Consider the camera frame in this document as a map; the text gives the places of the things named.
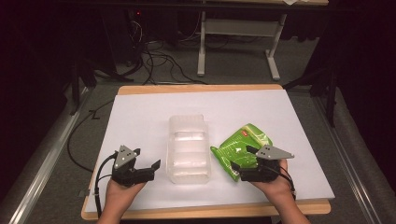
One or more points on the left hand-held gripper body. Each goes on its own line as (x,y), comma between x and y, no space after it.
(124,174)

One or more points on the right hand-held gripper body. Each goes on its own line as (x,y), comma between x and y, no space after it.
(264,172)

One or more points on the green snack bag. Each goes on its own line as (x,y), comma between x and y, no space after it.
(236,149)

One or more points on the clear plastic container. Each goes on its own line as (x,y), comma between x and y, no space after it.
(188,149)

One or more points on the person's right hand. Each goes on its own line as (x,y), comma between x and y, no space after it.
(277,188)

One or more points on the person's left hand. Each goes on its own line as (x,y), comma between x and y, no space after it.
(120,194)

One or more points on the white table sheet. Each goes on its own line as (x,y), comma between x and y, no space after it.
(218,105)

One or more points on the wooden table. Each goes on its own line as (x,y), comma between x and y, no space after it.
(199,88)

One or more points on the black metal stand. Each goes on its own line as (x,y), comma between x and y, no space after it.
(327,84)
(77,81)

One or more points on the aluminium floor rail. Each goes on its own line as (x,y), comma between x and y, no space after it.
(40,165)
(345,155)

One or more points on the white metal desk frame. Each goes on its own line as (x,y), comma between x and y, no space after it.
(239,28)

